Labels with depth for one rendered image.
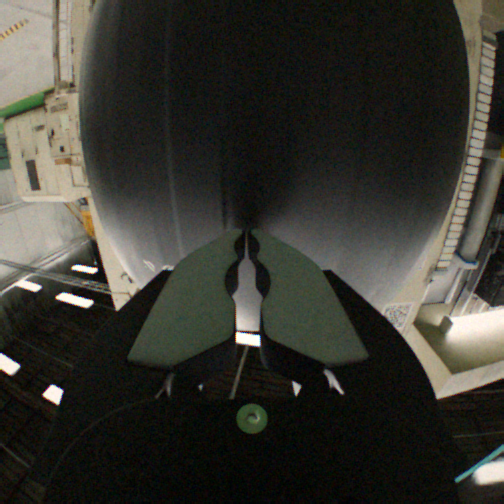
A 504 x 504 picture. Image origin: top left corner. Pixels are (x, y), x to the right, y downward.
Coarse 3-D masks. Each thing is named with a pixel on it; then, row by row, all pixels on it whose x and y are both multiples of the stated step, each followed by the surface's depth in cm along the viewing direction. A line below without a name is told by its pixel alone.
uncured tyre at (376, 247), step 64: (128, 0) 9; (192, 0) 9; (256, 0) 9; (320, 0) 9; (384, 0) 9; (448, 0) 10; (128, 64) 10; (192, 64) 10; (256, 64) 10; (320, 64) 10; (384, 64) 10; (448, 64) 10; (128, 128) 11; (192, 128) 11; (256, 128) 11; (320, 128) 11; (384, 128) 11; (448, 128) 11; (128, 192) 13; (192, 192) 12; (256, 192) 13; (320, 192) 13; (384, 192) 13; (448, 192) 13; (128, 256) 16; (320, 256) 15; (384, 256) 15; (256, 320) 22
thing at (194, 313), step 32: (192, 256) 9; (224, 256) 9; (192, 288) 8; (224, 288) 8; (160, 320) 6; (192, 320) 7; (224, 320) 7; (160, 352) 6; (192, 352) 6; (224, 352) 6
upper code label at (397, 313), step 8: (392, 304) 44; (400, 304) 44; (408, 304) 44; (384, 312) 45; (392, 312) 45; (400, 312) 45; (408, 312) 45; (392, 320) 46; (400, 320) 46; (400, 328) 47
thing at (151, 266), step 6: (138, 258) 16; (144, 258) 15; (150, 258) 15; (156, 258) 15; (162, 258) 15; (144, 264) 16; (150, 264) 16; (156, 264) 15; (162, 264) 15; (168, 264) 15; (174, 264) 15; (144, 270) 16; (150, 270) 16; (156, 270) 16; (150, 276) 17
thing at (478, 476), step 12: (492, 456) 36; (480, 468) 39; (492, 468) 35; (456, 480) 44; (468, 480) 41; (480, 480) 37; (492, 480) 34; (468, 492) 39; (480, 492) 36; (492, 492) 32
